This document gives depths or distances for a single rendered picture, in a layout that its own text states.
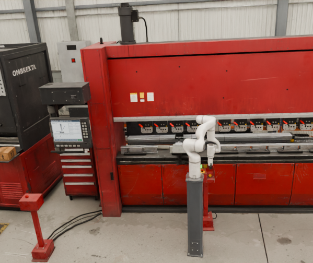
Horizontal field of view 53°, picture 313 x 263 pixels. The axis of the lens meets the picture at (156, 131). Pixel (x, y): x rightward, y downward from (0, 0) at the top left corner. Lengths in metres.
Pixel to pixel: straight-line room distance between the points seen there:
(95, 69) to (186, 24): 4.46
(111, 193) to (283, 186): 2.29
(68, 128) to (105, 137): 0.56
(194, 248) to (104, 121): 1.83
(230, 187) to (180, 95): 1.41
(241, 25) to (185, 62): 4.21
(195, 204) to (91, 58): 2.01
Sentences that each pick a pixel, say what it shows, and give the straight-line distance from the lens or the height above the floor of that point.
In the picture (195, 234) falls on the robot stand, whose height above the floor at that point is 0.32.
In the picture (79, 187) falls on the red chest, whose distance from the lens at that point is 4.88.
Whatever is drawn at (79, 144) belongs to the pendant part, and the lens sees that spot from 3.67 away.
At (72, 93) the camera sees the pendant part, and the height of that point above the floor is 1.87.
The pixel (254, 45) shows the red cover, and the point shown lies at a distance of 3.87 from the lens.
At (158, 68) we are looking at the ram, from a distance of 3.85.
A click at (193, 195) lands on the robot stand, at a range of 3.40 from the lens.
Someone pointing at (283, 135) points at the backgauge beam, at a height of 0.98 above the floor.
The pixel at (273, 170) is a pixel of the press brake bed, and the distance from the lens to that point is 4.32.
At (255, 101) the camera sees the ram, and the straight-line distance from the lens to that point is 4.03.
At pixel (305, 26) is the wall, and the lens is 8.12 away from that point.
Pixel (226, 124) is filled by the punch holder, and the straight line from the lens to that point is 4.06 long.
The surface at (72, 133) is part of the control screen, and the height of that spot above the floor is 1.41.
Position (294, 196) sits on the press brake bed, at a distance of 4.62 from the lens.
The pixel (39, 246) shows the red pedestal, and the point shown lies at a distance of 4.16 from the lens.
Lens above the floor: 2.66
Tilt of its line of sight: 21 degrees down
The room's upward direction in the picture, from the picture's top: 3 degrees counter-clockwise
